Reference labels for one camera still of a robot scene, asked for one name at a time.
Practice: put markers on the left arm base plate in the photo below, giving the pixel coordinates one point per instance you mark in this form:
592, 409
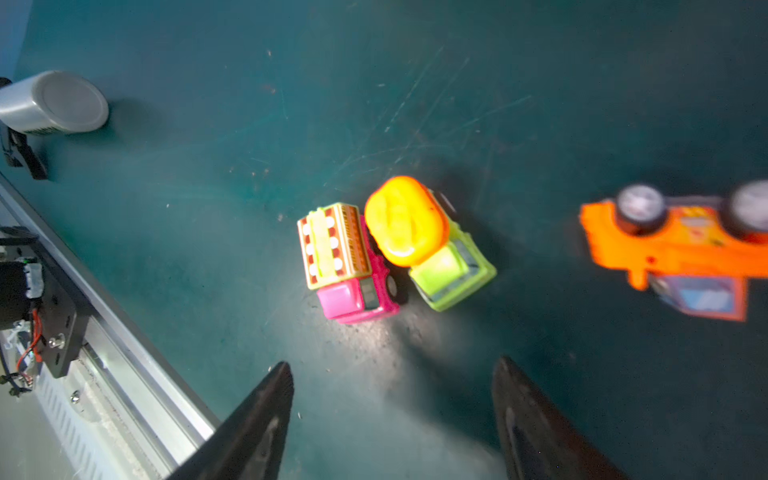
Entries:
44, 308

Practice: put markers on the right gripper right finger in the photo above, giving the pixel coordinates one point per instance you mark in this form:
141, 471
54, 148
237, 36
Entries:
537, 441

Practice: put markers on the small orange toy car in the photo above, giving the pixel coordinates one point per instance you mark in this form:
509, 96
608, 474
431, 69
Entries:
697, 253

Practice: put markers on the silver metal cylinder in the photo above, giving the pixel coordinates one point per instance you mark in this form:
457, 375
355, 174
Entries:
53, 102

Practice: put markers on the magenta green toy truck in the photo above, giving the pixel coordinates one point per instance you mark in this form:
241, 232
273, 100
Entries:
352, 281

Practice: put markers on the aluminium frame rail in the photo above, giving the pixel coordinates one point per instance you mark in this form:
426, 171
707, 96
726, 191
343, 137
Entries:
121, 412

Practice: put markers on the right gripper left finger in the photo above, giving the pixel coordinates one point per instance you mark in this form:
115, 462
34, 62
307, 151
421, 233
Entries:
250, 443

